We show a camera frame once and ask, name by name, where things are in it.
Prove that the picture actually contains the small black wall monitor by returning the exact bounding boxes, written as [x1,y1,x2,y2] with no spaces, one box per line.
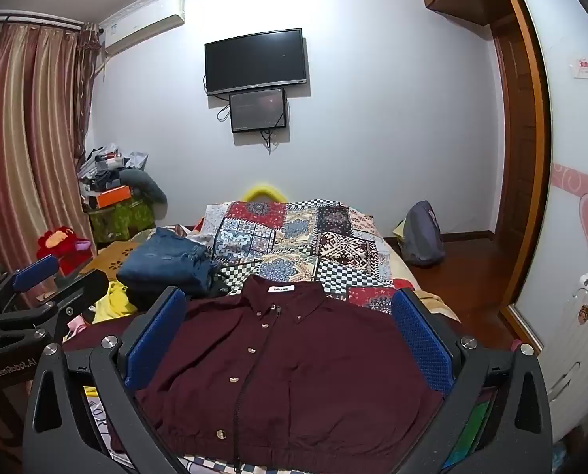
[229,87,288,134]

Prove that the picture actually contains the white suitcase with stickers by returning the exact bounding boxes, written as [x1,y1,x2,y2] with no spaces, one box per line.
[543,269,588,442]

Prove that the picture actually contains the grey blue backpack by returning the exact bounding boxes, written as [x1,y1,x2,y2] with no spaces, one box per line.
[403,201,446,266]

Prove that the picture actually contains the white air conditioner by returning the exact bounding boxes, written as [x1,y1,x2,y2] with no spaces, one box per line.
[98,0,186,55]

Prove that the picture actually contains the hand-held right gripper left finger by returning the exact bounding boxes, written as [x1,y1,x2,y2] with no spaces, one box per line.
[22,286,188,474]

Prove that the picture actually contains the large black wall television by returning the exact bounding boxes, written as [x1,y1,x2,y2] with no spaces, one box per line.
[204,28,309,96]

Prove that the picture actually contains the pile of clutter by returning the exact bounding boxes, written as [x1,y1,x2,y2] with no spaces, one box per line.
[77,143,149,193]

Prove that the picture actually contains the red plush toy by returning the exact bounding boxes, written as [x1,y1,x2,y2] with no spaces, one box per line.
[37,226,94,277]

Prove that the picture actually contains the brown board with cutouts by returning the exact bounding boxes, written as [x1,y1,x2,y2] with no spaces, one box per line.
[79,239,141,282]

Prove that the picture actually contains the wooden door frame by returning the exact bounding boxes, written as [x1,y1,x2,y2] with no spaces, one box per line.
[492,0,554,351]

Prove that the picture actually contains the beige fleece blanket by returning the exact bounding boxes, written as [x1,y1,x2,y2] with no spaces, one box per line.
[390,247,460,322]

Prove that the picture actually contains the black monitor cable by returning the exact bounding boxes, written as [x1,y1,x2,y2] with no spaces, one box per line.
[258,128,281,154]

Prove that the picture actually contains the grey neck pillow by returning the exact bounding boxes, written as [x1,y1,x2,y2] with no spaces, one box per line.
[119,169,169,205]

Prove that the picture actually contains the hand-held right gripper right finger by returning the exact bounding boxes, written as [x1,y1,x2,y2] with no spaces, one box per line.
[392,287,554,474]

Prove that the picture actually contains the patchwork printed blanket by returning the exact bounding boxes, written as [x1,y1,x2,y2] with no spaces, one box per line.
[183,199,416,474]

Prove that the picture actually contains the yellow round object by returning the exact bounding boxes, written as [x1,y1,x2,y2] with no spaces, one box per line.
[242,182,287,204]

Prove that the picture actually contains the striped red gold curtain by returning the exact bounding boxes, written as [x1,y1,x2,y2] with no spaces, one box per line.
[0,22,100,277]

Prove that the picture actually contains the blue jeans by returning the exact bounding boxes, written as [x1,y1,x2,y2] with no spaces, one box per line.
[116,227,221,302]

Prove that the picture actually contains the yellow cloth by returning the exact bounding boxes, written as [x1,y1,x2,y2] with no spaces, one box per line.
[94,279,139,324]

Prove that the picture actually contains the orange box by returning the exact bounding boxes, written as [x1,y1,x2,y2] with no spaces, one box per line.
[87,186,132,209]

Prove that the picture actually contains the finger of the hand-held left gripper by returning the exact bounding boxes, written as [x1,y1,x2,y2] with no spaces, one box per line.
[0,255,60,307]
[0,271,110,351]

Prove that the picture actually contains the maroon button shirt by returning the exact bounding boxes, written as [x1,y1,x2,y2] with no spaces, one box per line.
[62,275,455,462]

